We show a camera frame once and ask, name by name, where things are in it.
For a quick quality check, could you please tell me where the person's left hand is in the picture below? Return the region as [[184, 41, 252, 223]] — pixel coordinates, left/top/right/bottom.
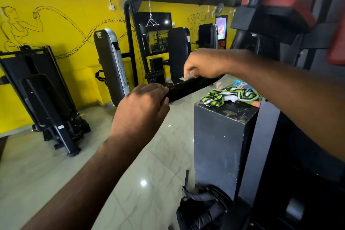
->
[[110, 83, 170, 150]]

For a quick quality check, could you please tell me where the person's right hand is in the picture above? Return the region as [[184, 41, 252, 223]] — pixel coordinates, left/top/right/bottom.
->
[[183, 48, 235, 79]]

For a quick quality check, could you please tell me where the white cleaning wipe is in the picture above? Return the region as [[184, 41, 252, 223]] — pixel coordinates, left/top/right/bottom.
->
[[179, 72, 199, 82]]

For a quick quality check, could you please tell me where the black curved handle chrome end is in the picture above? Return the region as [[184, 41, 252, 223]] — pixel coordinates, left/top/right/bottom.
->
[[161, 0, 273, 104]]

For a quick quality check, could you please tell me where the blue wet wipes pack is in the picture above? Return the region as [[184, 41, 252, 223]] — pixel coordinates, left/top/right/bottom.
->
[[233, 79, 254, 90]]

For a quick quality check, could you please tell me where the person's left forearm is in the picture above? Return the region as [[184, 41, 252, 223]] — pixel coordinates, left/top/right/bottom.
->
[[21, 135, 141, 230]]

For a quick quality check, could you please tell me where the person's right forearm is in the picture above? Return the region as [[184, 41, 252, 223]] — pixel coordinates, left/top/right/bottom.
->
[[229, 49, 345, 162]]

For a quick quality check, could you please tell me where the orange black edged panel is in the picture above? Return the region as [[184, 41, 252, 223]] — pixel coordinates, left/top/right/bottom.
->
[[215, 15, 228, 50]]

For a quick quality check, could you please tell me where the dark weight stack shroud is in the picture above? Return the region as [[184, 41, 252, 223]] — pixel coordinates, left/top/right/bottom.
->
[[198, 23, 219, 49]]

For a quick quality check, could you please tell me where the pink blue poster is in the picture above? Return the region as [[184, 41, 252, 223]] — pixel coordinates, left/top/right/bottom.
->
[[216, 17, 227, 40]]

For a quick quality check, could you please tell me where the green black striped towel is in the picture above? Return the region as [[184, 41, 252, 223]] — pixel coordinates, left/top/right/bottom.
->
[[201, 87, 261, 108]]

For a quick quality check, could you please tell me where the yellow wooden plyo box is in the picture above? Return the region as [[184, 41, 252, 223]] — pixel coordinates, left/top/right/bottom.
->
[[193, 97, 262, 201]]

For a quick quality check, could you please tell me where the red machine pad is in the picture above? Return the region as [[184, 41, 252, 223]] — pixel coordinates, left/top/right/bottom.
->
[[241, 0, 318, 28], [326, 14, 345, 66]]

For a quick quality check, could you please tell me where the dark shrouded seated machine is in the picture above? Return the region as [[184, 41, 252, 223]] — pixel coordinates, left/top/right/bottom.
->
[[0, 45, 91, 157]]

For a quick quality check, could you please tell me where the black backpack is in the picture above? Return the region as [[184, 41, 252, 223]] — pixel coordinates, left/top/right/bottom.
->
[[176, 170, 234, 230]]

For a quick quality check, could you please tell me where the black framed wall mirror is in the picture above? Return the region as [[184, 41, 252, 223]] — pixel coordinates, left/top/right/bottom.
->
[[134, 12, 173, 56]]

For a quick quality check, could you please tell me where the chain with triangle handle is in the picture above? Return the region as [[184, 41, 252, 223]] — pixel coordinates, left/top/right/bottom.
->
[[145, 0, 160, 27]]

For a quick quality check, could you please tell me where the black steel rack frame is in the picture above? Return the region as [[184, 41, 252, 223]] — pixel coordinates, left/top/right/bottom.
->
[[221, 0, 345, 230]]

